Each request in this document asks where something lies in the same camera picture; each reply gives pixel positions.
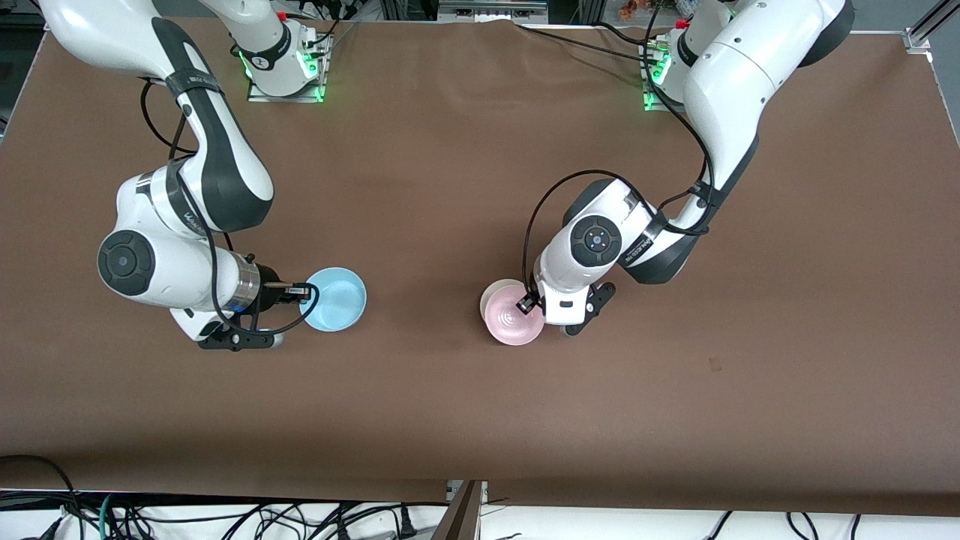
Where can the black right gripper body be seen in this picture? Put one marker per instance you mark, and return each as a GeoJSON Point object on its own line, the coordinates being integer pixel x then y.
{"type": "Point", "coordinates": [268, 289]}

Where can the pink bowl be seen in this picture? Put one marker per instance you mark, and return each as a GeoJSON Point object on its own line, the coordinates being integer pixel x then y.
{"type": "Point", "coordinates": [510, 326]}

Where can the blue bowl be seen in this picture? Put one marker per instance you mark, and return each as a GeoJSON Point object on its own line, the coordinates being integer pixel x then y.
{"type": "Point", "coordinates": [337, 300]}

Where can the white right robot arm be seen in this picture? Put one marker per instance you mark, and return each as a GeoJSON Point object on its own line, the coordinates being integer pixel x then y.
{"type": "Point", "coordinates": [165, 262]}

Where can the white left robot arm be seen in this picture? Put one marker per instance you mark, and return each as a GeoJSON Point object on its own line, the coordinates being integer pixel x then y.
{"type": "Point", "coordinates": [735, 82]}

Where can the white bowl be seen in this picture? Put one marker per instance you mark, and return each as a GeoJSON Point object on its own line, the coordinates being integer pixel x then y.
{"type": "Point", "coordinates": [496, 289]}

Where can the brown table cover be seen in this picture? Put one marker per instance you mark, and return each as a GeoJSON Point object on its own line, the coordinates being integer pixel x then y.
{"type": "Point", "coordinates": [562, 420]}

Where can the black power plug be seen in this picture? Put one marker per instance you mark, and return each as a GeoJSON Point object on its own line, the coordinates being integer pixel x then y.
{"type": "Point", "coordinates": [407, 521]}

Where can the orange object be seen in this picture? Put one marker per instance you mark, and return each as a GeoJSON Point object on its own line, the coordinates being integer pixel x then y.
{"type": "Point", "coordinates": [634, 7]}

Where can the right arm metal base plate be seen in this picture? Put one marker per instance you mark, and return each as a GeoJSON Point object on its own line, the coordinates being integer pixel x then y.
{"type": "Point", "coordinates": [259, 94]}

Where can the aluminium profile post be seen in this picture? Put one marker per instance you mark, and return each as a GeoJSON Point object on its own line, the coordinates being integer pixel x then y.
{"type": "Point", "coordinates": [461, 517]}

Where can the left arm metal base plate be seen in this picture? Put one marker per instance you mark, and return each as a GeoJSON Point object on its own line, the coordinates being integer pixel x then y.
{"type": "Point", "coordinates": [651, 94]}

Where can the grey metal frame bar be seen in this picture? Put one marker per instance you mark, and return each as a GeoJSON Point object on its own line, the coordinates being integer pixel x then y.
{"type": "Point", "coordinates": [491, 10]}

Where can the silver corner bracket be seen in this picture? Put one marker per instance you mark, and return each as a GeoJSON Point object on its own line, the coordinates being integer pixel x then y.
{"type": "Point", "coordinates": [918, 39]}

